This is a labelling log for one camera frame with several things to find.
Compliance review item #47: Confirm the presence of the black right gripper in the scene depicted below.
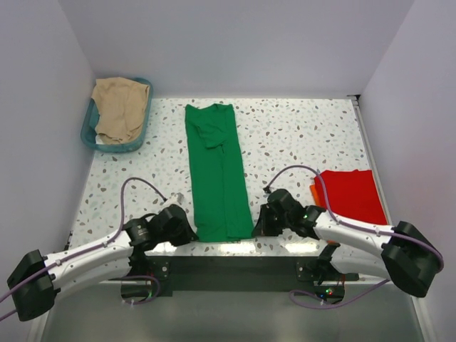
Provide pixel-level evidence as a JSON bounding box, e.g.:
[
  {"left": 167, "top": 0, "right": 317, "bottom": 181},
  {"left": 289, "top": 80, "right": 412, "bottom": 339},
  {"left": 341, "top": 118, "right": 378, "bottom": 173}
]
[{"left": 252, "top": 204, "right": 291, "bottom": 237}]

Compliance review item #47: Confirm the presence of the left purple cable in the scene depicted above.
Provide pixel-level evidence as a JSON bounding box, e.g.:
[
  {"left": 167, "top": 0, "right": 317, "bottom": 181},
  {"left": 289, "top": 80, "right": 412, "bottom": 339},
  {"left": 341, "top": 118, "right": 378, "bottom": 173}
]
[{"left": 0, "top": 177, "right": 168, "bottom": 321}]

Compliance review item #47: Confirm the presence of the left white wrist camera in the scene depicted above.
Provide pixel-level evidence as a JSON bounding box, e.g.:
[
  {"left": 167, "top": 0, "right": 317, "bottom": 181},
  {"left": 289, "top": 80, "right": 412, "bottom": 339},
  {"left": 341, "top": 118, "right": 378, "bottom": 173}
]
[{"left": 161, "top": 192, "right": 185, "bottom": 210}]

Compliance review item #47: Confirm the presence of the green t shirt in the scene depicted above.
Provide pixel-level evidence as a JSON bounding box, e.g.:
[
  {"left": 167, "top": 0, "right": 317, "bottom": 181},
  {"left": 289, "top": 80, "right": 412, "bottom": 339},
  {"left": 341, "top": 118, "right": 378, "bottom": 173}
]
[{"left": 185, "top": 103, "right": 254, "bottom": 243}]

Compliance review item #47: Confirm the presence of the teal plastic basket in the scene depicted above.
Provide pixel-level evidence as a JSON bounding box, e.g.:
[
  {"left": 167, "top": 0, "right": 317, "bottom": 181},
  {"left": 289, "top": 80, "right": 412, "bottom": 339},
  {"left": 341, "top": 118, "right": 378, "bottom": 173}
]
[{"left": 81, "top": 77, "right": 153, "bottom": 153}]

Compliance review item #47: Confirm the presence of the beige t shirt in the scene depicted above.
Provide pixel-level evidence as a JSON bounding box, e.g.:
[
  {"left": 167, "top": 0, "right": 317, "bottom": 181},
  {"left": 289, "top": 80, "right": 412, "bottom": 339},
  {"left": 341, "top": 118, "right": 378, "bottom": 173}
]
[{"left": 91, "top": 77, "right": 150, "bottom": 145}]

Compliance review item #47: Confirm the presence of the folded orange t shirt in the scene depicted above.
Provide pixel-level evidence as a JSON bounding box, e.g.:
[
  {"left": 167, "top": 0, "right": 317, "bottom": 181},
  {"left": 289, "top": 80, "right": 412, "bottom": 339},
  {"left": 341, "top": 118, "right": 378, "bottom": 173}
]
[{"left": 309, "top": 184, "right": 327, "bottom": 209}]

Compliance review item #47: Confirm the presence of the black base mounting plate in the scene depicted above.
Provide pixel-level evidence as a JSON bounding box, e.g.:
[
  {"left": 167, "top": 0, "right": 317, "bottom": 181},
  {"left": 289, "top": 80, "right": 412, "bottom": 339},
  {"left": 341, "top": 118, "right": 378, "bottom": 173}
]
[{"left": 120, "top": 256, "right": 359, "bottom": 303}]

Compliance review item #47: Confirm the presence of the folded red t shirt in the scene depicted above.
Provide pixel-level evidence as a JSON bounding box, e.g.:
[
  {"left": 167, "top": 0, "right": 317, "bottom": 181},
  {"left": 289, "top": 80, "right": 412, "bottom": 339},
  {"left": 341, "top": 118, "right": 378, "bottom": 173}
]
[{"left": 321, "top": 170, "right": 388, "bottom": 225}]

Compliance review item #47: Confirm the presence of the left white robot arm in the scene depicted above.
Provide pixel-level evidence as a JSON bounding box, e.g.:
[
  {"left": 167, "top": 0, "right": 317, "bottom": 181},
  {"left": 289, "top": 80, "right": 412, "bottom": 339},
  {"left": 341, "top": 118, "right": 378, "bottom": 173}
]
[{"left": 7, "top": 204, "right": 197, "bottom": 321}]

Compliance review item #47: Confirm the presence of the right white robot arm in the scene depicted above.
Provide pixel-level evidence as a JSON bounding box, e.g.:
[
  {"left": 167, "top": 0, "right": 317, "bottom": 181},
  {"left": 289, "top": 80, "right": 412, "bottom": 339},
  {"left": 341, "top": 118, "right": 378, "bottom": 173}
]
[{"left": 252, "top": 189, "right": 442, "bottom": 298}]

